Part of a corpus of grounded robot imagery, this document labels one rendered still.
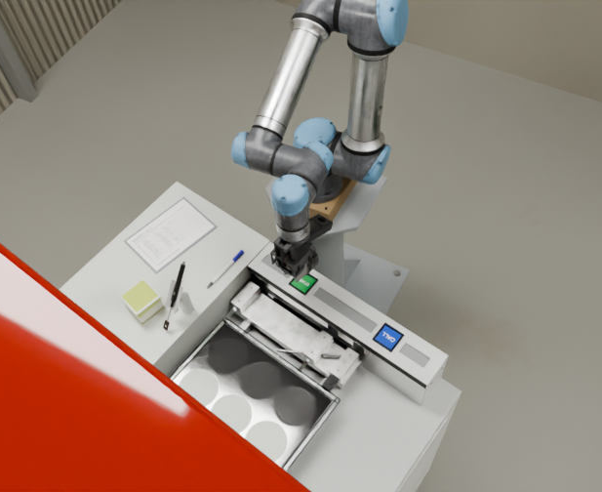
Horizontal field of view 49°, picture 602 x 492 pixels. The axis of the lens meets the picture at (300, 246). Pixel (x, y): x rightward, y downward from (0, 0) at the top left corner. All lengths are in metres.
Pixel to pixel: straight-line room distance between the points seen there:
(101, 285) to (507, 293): 1.71
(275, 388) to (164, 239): 0.51
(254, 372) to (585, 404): 1.46
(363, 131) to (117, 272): 0.74
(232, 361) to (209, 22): 2.67
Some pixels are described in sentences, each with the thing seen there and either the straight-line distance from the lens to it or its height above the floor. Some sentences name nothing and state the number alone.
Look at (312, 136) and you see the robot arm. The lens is 1.79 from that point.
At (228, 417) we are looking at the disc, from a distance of 1.62.
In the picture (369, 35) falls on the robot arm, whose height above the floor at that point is 1.45.
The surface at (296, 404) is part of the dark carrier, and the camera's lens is 1.61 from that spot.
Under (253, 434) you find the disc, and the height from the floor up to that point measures 0.90.
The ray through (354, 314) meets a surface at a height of 0.96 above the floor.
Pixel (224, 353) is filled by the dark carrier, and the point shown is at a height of 0.90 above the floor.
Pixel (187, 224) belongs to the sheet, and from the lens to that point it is 1.82.
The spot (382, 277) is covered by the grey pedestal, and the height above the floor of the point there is 0.02.
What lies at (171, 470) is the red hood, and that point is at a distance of 0.63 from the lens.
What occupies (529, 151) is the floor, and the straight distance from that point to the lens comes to 3.34.
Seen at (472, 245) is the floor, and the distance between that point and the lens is 2.95.
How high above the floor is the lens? 2.42
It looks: 57 degrees down
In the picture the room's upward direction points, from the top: 6 degrees counter-clockwise
